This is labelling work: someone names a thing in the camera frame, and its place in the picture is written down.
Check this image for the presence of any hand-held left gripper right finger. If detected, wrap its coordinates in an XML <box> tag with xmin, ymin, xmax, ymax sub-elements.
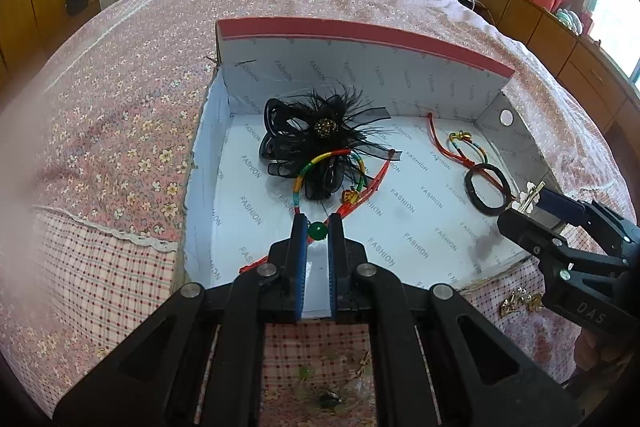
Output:
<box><xmin>327</xmin><ymin>213</ymin><xmax>584</xmax><ymax>427</ymax></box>

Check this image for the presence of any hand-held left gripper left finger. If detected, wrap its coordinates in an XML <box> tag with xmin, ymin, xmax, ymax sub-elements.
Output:
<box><xmin>52</xmin><ymin>213</ymin><xmax>308</xmax><ymax>427</ymax></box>

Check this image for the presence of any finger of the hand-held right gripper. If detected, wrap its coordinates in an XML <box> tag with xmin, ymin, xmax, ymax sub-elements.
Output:
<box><xmin>537</xmin><ymin>188</ymin><xmax>639</xmax><ymax>259</ymax></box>
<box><xmin>497</xmin><ymin>208</ymin><xmax>577</xmax><ymax>279</ymax></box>

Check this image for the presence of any white cross hair clip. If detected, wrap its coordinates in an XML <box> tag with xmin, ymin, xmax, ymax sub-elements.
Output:
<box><xmin>509</xmin><ymin>182</ymin><xmax>549</xmax><ymax>214</ymax></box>

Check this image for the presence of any rainbow bracelet with green bead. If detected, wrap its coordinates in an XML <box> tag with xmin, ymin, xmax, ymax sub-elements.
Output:
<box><xmin>239</xmin><ymin>148</ymin><xmax>402</xmax><ymax>276</ymax></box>

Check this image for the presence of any black hair tie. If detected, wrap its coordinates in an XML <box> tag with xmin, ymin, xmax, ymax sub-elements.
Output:
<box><xmin>463</xmin><ymin>162</ymin><xmax>512</xmax><ymax>214</ymax></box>

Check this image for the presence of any red cardboard box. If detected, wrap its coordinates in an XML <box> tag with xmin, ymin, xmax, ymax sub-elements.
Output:
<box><xmin>175</xmin><ymin>18</ymin><xmax>569</xmax><ymax>323</ymax></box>

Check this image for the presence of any rainbow bracelet with red cord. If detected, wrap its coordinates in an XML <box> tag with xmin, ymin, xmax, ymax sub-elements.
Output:
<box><xmin>427</xmin><ymin>112</ymin><xmax>509</xmax><ymax>196</ymax></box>

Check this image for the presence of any black feather hair flower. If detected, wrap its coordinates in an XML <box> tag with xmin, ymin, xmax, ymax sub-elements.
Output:
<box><xmin>259</xmin><ymin>79</ymin><xmax>402</xmax><ymax>204</ymax></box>

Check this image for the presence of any gold bow hair clip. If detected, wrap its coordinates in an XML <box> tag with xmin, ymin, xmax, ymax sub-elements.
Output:
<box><xmin>499</xmin><ymin>287</ymin><xmax>544</xmax><ymax>319</ymax></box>

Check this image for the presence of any wooden sideboard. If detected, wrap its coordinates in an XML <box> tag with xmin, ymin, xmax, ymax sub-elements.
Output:
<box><xmin>475</xmin><ymin>0</ymin><xmax>640</xmax><ymax>145</ymax></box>

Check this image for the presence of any window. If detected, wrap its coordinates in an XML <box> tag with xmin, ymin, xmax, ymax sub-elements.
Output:
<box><xmin>589</xmin><ymin>0</ymin><xmax>640</xmax><ymax>85</ymax></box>

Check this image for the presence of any pale jade bead bracelet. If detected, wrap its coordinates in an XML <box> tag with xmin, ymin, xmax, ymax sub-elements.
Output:
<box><xmin>294</xmin><ymin>354</ymin><xmax>375</xmax><ymax>414</ymax></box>

